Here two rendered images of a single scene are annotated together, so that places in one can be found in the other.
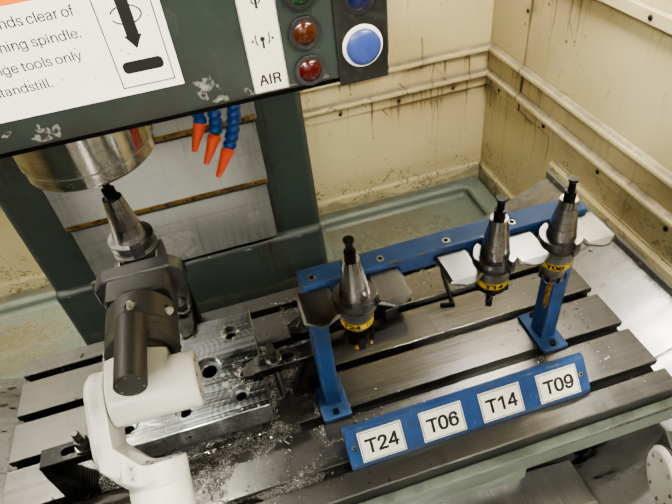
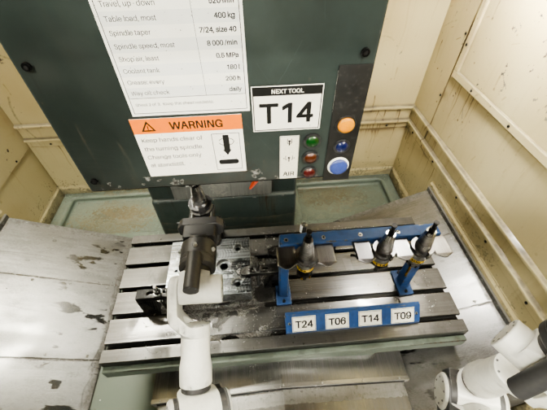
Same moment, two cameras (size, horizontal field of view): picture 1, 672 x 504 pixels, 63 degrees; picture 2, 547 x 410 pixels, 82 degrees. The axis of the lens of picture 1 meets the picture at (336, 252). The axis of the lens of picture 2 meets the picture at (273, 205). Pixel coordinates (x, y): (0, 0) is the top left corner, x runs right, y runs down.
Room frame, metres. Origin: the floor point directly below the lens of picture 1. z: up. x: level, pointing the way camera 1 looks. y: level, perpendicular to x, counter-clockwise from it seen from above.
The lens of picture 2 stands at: (0.05, 0.02, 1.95)
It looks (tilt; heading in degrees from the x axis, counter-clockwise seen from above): 48 degrees down; 7
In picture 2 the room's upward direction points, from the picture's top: 1 degrees counter-clockwise
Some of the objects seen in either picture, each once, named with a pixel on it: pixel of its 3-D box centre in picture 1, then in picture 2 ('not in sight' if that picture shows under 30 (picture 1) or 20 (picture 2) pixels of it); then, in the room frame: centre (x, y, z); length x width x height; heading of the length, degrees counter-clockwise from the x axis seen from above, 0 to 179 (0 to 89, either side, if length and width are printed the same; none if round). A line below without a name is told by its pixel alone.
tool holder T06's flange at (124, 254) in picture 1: (133, 241); (200, 205); (0.61, 0.28, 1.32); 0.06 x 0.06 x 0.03
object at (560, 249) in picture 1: (559, 239); (421, 247); (0.60, -0.34, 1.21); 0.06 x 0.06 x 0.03
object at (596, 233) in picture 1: (591, 230); (439, 246); (0.61, -0.40, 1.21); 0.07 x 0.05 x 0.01; 11
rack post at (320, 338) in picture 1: (322, 349); (283, 271); (0.58, 0.05, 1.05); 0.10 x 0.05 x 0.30; 11
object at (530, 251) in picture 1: (527, 249); (402, 249); (0.59, -0.29, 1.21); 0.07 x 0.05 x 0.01; 11
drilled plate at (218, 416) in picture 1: (184, 383); (210, 269); (0.61, 0.31, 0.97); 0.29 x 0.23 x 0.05; 101
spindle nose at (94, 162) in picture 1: (72, 112); not in sight; (0.61, 0.28, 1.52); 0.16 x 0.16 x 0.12
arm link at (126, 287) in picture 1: (141, 304); (199, 240); (0.51, 0.26, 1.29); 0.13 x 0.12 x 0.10; 101
